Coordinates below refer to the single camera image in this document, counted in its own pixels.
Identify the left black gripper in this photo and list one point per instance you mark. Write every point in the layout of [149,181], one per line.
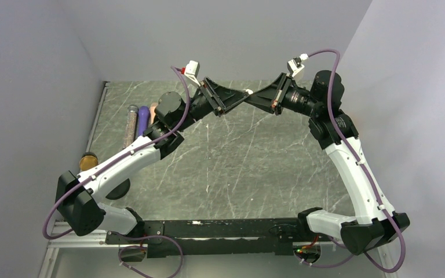
[221,98]

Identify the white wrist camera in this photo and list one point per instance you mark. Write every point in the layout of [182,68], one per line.
[190,71]
[296,66]

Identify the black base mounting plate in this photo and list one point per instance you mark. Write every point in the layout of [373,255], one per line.
[278,236]

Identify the purple microphone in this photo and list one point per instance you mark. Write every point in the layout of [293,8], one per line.
[143,119]

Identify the aluminium frame rail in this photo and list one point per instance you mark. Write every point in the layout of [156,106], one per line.
[96,239]

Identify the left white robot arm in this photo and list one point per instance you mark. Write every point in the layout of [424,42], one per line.
[79,197]

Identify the glitter grey microphone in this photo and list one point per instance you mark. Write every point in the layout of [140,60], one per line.
[130,130]

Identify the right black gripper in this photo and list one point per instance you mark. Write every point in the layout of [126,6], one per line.
[268,97]

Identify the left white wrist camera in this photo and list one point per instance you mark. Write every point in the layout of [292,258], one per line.
[190,71]

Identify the pink microphone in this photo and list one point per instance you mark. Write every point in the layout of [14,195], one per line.
[152,112]

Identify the round gold black disc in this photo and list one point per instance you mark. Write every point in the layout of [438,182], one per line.
[88,160]

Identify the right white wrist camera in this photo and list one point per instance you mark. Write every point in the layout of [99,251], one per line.
[296,66]

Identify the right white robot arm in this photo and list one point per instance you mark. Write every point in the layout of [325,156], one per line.
[336,134]

